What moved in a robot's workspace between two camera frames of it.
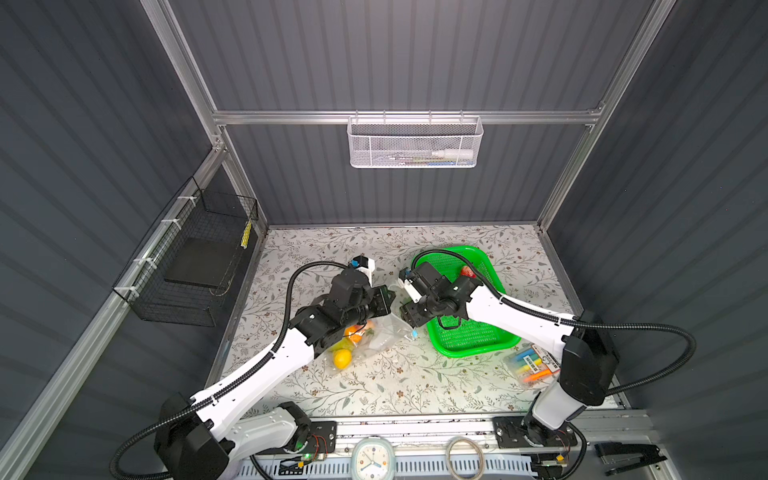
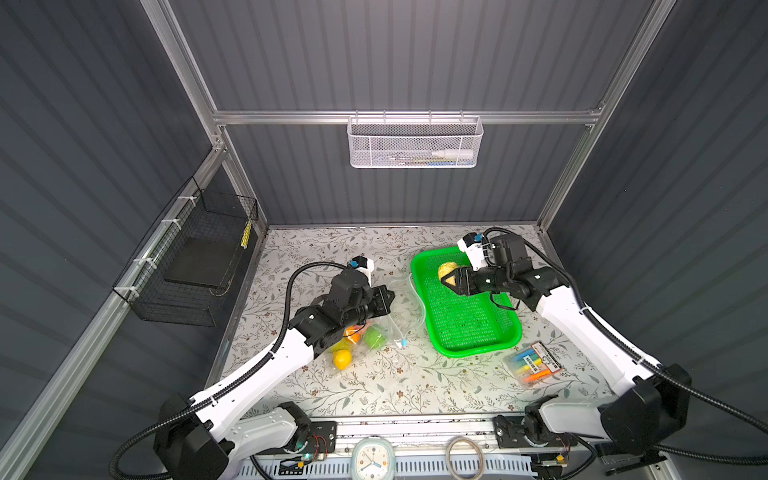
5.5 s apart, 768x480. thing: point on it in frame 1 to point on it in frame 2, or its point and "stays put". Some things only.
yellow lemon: x=342 y=358 stays put
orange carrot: x=353 y=332 stays put
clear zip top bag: x=362 y=339 stays put
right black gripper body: x=418 y=312 to x=492 y=279
